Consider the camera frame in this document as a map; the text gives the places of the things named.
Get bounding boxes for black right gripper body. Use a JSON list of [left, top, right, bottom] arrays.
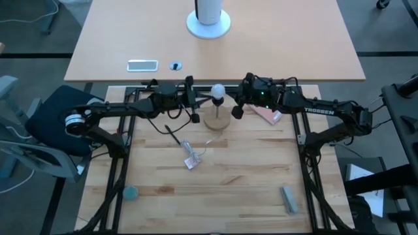
[[231, 72, 283, 120]]

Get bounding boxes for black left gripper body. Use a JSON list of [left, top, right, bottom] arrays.
[[152, 76, 201, 124]]

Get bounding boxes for white light bulb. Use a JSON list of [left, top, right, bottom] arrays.
[[210, 84, 227, 101]]

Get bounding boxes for wooden lamp stand black socket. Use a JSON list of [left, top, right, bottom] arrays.
[[203, 97, 231, 132]]

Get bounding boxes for black pen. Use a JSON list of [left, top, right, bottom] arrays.
[[164, 125, 182, 147]]

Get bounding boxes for light wooden desk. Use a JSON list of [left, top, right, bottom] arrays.
[[63, 0, 366, 82]]

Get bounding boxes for grey round pad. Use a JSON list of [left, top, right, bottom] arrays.
[[123, 186, 138, 201]]

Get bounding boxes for grey rectangular block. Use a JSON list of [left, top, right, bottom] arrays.
[[281, 186, 299, 216]]

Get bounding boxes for dark office chair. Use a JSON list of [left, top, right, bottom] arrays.
[[0, 75, 105, 183]]

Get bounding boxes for white paper sheet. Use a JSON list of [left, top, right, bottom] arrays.
[[346, 163, 386, 218]]

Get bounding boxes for black equipment stand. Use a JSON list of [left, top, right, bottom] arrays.
[[342, 74, 418, 235]]

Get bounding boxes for black chair base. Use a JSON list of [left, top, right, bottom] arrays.
[[375, 0, 418, 20]]

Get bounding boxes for black aluminium table frame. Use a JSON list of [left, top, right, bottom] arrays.
[[63, 78, 359, 235]]

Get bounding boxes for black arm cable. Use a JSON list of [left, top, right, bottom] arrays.
[[146, 109, 193, 135]]

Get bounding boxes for clear lamp cord bundle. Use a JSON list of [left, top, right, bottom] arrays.
[[181, 132, 223, 170]]

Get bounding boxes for thin black cable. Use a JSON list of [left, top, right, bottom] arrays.
[[372, 117, 393, 130], [365, 102, 385, 115]]

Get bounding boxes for white floor cable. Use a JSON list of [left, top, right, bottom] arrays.
[[0, 169, 35, 195], [0, 0, 59, 24]]

